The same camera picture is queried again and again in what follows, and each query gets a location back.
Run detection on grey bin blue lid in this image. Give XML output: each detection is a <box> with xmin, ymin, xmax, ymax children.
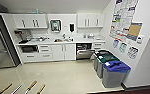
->
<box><xmin>101</xmin><ymin>61</ymin><xmax>132</xmax><ymax>89</ymax></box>

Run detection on foosball table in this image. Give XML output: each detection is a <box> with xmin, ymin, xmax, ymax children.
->
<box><xmin>0</xmin><ymin>76</ymin><xmax>47</xmax><ymax>94</ymax></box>

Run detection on light blue spray bottle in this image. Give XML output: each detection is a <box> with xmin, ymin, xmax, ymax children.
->
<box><xmin>35</xmin><ymin>8</ymin><xmax>40</xmax><ymax>15</ymax></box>

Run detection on steel kitchen sink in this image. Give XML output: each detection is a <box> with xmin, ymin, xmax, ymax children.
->
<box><xmin>53</xmin><ymin>38</ymin><xmax>74</xmax><ymax>43</ymax></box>

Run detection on small green bin sign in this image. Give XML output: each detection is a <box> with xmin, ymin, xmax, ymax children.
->
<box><xmin>119</xmin><ymin>42</ymin><xmax>128</xmax><ymax>54</ymax></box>

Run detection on white kitchen wall cabinets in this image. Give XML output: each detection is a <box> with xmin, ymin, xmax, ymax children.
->
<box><xmin>12</xmin><ymin>13</ymin><xmax>49</xmax><ymax>30</ymax></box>

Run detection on black coffee machine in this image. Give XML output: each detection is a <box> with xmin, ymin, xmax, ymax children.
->
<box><xmin>14</xmin><ymin>29</ymin><xmax>32</xmax><ymax>44</ymax></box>

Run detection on grey bin green lid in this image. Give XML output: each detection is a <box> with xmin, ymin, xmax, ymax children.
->
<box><xmin>96</xmin><ymin>54</ymin><xmax>120</xmax><ymax>79</ymax></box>

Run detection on open steel dishwasher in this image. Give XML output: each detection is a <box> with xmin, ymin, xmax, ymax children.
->
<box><xmin>76</xmin><ymin>43</ymin><xmax>96</xmax><ymax>61</ymax></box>

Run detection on grey paper towel dispenser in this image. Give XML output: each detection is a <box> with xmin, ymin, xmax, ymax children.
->
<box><xmin>49</xmin><ymin>19</ymin><xmax>63</xmax><ymax>33</ymax></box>

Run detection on white three-door wall cabinet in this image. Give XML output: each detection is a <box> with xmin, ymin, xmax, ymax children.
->
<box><xmin>76</xmin><ymin>12</ymin><xmax>106</xmax><ymax>29</ymax></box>

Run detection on small white wall box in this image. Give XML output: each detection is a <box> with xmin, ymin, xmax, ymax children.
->
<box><xmin>136</xmin><ymin>34</ymin><xmax>145</xmax><ymax>44</ymax></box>

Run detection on black built-in microwave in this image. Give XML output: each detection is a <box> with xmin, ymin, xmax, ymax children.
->
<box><xmin>20</xmin><ymin>44</ymin><xmax>39</xmax><ymax>54</ymax></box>

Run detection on white dishes stack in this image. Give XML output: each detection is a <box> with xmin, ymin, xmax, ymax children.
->
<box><xmin>82</xmin><ymin>33</ymin><xmax>104</xmax><ymax>40</ymax></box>

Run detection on chrome faucet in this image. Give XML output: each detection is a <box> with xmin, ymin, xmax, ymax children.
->
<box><xmin>61</xmin><ymin>33</ymin><xmax>67</xmax><ymax>40</ymax></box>

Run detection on black wall soap dispenser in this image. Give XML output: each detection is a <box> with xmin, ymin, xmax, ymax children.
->
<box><xmin>69</xmin><ymin>23</ymin><xmax>75</xmax><ymax>33</ymax></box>

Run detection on small blue bin sign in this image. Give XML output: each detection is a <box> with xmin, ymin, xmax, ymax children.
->
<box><xmin>112</xmin><ymin>39</ymin><xmax>120</xmax><ymax>49</ymax></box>

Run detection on brown cork notice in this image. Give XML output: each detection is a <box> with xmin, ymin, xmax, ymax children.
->
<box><xmin>126</xmin><ymin>22</ymin><xmax>143</xmax><ymax>42</ymax></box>

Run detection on grey tall fridge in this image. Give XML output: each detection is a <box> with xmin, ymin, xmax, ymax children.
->
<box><xmin>0</xmin><ymin>14</ymin><xmax>21</xmax><ymax>69</ymax></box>

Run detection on kitchen counter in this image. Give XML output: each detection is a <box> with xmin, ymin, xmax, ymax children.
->
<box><xmin>15</xmin><ymin>35</ymin><xmax>107</xmax><ymax>64</ymax></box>

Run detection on small grey bin sign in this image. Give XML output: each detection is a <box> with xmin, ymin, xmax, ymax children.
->
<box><xmin>127</xmin><ymin>45</ymin><xmax>140</xmax><ymax>60</ymax></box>

